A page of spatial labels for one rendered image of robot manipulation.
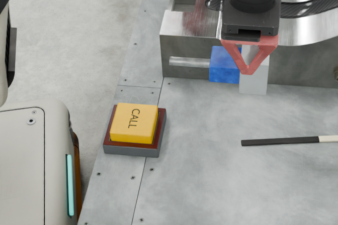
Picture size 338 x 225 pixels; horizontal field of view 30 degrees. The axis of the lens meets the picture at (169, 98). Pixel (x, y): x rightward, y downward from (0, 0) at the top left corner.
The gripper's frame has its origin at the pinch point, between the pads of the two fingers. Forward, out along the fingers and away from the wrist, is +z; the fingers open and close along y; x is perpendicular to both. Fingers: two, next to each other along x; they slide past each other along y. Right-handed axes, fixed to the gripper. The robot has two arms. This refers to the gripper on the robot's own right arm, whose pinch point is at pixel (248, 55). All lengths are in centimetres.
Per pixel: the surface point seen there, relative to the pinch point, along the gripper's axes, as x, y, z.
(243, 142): -0.2, -2.4, 14.7
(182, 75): 10.2, 10.2, 14.3
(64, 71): 64, 91, 95
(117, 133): 17.4, -5.2, 11.7
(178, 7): 12.1, 20.3, 8.7
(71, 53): 64, 100, 95
